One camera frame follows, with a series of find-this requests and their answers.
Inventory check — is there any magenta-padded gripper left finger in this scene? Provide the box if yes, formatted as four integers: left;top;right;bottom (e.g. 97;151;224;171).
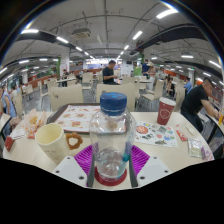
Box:
52;143;96;188

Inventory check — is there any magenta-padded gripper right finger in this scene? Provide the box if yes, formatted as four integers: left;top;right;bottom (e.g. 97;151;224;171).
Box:
129;144;174;188

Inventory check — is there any clear plastic bottle blue cap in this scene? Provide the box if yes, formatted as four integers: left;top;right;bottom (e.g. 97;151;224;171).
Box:
89;92;137;183

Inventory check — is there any colourful printed paper flyer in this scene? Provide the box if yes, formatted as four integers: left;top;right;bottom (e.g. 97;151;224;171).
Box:
133;120;179;148

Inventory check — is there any clear plastic packet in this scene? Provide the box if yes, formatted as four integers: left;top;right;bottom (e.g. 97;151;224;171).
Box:
187;137;204;158

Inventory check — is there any small white packet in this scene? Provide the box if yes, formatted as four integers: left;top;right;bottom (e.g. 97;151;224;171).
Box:
184;125;196;136

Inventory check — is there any red paper cup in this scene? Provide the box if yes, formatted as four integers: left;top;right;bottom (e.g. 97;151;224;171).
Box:
156;96;177;126

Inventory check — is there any crumpled food wrapper paper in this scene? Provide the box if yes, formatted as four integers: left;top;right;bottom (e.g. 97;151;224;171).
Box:
21;108;48;138

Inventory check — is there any white napkin pack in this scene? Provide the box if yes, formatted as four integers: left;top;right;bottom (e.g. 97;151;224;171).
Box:
9;128;27;140

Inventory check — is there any group of beige chairs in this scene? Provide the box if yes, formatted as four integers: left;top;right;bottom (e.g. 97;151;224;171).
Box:
13;71;186;113

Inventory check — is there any black-framed side table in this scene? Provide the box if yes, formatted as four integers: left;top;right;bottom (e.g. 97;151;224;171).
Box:
204;113;224;158

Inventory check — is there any person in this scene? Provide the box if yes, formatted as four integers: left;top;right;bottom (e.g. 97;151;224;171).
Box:
180;77;222;133
141;59;151;79
184;78;193;95
0;85;17;118
101;59;120;85

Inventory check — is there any group of ceiling lights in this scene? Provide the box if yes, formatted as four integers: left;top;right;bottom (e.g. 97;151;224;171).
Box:
0;8;224;88

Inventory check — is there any ceiling air conditioner unit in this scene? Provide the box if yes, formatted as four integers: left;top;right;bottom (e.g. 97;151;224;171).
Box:
70;27;92;40

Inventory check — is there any cream mug with brown handle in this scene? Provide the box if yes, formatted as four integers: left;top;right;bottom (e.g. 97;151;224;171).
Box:
34;123;84;165

